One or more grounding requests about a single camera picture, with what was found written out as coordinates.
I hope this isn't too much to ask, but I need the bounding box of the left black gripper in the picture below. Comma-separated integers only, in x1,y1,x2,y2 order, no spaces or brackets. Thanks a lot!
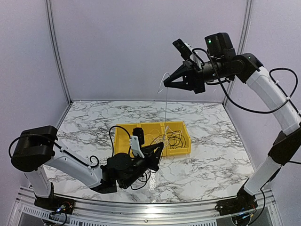
122,145,164,190

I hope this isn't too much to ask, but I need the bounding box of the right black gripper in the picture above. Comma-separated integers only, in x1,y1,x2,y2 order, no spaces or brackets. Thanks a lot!
165,56,230,92

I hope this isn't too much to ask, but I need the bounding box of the red cable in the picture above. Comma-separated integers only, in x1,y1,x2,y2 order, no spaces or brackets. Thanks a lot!
137,169,151,184

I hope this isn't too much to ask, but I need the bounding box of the white cable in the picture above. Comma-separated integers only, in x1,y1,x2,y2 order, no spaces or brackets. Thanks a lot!
144,128,165,148
157,72,184,151

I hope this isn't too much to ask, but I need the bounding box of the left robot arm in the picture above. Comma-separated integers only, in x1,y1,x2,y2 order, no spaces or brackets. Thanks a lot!
8,126,164,210

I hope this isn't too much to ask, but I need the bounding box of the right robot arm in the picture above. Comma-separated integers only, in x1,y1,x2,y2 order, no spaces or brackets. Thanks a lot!
164,32,301,211

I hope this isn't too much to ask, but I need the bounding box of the yellow bin middle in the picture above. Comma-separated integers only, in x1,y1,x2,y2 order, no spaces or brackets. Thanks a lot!
140,122,168,157

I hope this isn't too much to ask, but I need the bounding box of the yellow bin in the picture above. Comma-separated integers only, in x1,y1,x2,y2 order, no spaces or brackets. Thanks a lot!
140,122,168,157
164,121,191,157
113,123,140,155

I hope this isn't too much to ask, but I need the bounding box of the yellow bin right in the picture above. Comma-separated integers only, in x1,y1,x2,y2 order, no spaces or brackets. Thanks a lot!
164,121,191,157

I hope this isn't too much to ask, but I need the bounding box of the yellow bin left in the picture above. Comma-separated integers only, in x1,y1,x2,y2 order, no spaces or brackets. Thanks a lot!
113,123,140,155

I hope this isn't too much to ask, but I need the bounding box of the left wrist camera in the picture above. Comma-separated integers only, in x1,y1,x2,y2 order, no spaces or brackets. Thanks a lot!
129,127,145,159

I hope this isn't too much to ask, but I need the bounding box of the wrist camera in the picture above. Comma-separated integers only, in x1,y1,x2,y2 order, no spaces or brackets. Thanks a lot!
129,127,145,159
172,39,205,69

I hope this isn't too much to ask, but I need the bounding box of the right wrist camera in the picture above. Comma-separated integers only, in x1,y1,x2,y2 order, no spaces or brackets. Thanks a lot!
172,39,205,69

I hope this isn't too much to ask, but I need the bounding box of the right aluminium frame post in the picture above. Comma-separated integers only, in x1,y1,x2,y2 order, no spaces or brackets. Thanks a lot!
222,0,253,107

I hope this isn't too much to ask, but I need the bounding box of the aluminium frame post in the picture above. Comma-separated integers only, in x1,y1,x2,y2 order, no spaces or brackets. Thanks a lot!
45,0,72,105
222,0,253,107

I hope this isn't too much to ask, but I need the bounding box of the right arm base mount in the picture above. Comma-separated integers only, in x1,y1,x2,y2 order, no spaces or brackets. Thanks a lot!
215,198,258,226

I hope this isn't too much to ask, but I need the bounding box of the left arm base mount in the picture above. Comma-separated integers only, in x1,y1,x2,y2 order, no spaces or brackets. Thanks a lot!
34,196,75,226

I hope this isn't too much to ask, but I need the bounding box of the left aluminium frame post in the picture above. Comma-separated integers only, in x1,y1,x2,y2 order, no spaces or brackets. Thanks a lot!
45,0,72,105

